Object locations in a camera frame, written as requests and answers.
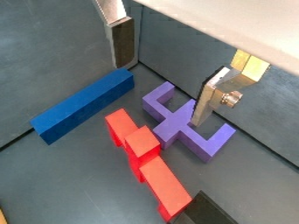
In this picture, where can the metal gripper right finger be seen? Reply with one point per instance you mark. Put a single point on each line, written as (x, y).
(220, 88)

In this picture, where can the black angle bracket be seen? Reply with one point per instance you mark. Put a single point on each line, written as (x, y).
(203, 211)

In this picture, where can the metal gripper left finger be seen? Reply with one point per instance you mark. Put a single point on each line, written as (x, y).
(120, 30)

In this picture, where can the blue rectangular bar block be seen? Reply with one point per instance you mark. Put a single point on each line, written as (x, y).
(61, 118)

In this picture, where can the red comb-shaped block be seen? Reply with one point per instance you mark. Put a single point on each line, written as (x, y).
(143, 150)

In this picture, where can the purple comb-shaped block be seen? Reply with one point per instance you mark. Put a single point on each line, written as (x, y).
(175, 126)

